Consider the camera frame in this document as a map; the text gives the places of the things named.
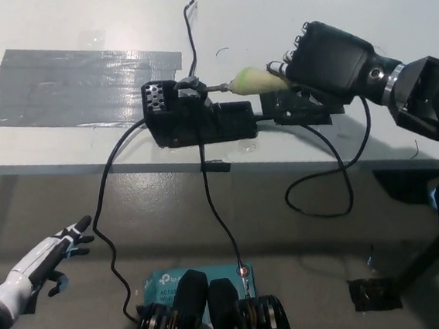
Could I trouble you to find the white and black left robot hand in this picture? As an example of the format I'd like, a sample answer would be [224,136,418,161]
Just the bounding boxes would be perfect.
[6,209,98,300]

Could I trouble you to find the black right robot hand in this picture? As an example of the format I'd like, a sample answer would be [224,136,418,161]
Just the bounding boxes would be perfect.
[263,16,408,111]

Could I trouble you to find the soldering iron with taped handle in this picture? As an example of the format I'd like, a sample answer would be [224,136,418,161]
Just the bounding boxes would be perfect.
[198,62,293,101]

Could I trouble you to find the black soldering station base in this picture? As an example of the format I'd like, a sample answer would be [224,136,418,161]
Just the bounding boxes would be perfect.
[135,70,264,156]

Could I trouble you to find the black square tape patch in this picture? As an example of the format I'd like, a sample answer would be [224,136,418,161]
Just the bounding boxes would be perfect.
[257,90,347,131]

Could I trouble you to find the grey table leg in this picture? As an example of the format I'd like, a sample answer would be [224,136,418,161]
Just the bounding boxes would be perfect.
[0,174,20,262]

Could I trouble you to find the teal router box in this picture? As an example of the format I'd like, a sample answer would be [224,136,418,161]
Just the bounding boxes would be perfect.
[142,254,261,317]

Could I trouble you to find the small black tape strip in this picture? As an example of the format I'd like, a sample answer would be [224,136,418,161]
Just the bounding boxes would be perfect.
[201,159,232,174]

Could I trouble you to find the black stand pole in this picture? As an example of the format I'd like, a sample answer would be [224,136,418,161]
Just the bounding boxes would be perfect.
[393,207,439,301]

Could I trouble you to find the black floor tape patch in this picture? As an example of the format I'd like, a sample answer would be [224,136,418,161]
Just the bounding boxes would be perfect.
[344,276,406,316]

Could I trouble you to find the black soldering iron cable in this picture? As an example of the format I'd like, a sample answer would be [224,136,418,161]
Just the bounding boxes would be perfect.
[242,86,375,221]

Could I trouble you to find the thick black power cable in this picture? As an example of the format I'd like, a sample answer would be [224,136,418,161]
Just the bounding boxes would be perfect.
[84,118,160,324]

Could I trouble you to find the thin black wire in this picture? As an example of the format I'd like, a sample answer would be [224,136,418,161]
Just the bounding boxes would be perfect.
[176,0,204,78]

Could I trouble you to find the black cable with metal clip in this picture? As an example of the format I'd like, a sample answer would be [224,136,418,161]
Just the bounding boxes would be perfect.
[181,146,264,300]

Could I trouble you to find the large grey duct tape patch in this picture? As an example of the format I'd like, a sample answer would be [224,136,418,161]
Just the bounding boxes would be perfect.
[0,34,185,146]

